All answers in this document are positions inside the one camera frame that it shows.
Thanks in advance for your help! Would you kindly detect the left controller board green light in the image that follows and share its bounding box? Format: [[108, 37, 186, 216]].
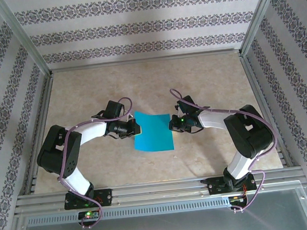
[[77, 209, 101, 221]]

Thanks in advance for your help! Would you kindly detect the right controller board orange light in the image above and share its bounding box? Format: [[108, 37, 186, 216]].
[[228, 195, 249, 205]]

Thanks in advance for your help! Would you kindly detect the aluminium mounting rail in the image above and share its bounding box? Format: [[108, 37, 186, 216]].
[[13, 167, 307, 216]]

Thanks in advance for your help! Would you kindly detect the aluminium table edge rail short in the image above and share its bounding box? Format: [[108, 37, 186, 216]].
[[48, 48, 244, 74]]

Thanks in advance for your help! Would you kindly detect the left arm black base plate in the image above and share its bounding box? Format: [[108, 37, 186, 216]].
[[63, 188, 114, 211]]

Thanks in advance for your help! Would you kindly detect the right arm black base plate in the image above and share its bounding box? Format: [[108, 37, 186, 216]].
[[207, 173, 258, 196]]

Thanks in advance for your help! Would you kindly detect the right aluminium table side rail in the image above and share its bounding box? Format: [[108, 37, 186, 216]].
[[238, 49, 295, 172]]

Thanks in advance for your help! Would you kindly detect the aluminium table side rail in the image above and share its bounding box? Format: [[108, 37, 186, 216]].
[[238, 49, 295, 172], [13, 73, 65, 196]]

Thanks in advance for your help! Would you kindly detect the left aluminium table side rail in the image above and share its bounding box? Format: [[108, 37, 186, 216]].
[[13, 73, 65, 196]]

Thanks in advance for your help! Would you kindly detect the grey slotted cable duct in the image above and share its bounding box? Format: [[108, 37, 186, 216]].
[[26, 198, 231, 228]]

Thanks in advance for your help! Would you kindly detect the right aluminium frame post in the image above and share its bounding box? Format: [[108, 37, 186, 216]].
[[234, 0, 293, 56]]

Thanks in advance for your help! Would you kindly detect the aluminium frame post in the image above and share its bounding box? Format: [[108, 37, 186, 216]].
[[0, 0, 52, 80], [234, 0, 293, 56]]

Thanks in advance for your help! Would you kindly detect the left aluminium frame post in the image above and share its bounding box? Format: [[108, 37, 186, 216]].
[[0, 0, 52, 80]]

